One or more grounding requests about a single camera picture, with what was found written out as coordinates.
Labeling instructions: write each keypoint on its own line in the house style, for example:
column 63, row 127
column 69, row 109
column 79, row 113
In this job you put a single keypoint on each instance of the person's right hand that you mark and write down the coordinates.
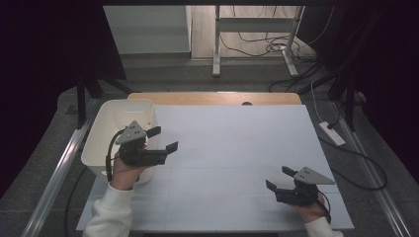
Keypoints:
column 310, row 212

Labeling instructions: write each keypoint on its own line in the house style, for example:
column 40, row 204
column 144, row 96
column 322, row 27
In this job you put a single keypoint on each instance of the white cabinet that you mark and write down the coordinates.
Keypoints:
column 148, row 29

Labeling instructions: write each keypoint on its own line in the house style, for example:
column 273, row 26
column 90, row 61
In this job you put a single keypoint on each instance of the person's left hand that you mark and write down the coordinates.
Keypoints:
column 125, row 176

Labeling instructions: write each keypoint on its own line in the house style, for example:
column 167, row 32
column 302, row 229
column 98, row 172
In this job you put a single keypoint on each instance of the white plastic bin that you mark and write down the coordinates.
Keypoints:
column 102, row 138

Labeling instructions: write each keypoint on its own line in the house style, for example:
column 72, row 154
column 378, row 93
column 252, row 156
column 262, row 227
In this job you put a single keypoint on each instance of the white board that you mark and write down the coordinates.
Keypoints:
column 230, row 197

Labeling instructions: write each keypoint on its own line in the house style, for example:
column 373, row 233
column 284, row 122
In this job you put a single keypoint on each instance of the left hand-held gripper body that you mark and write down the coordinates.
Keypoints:
column 141, row 158

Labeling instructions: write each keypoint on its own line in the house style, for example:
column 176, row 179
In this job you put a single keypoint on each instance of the white metal stand frame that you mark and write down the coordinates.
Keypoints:
column 216, row 49

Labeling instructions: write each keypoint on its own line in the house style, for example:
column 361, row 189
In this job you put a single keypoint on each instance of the dark curtain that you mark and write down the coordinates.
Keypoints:
column 388, row 65
column 39, row 65

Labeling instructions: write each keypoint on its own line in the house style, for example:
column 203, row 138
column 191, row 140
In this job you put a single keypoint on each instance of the black stand legs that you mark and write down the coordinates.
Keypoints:
column 350, row 105
column 81, row 105

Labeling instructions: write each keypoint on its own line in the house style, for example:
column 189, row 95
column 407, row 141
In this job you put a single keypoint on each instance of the white power strip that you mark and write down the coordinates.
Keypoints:
column 332, row 133

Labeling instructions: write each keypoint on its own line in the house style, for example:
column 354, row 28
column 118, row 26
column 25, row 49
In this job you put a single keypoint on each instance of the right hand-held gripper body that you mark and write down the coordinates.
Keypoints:
column 296, row 197

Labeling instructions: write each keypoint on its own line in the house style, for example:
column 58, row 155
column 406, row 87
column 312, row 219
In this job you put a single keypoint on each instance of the metal floor rail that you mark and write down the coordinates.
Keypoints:
column 378, row 191
column 56, row 177

